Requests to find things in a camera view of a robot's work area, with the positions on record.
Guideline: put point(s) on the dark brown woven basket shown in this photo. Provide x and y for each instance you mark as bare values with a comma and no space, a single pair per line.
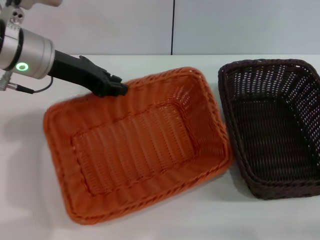
270,130

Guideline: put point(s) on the orange woven plastic basket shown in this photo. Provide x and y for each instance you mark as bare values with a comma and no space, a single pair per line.
135,150

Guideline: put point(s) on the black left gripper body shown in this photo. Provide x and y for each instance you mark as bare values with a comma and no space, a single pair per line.
75,71

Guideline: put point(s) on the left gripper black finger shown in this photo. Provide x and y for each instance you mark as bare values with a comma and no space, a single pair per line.
115,90
115,79

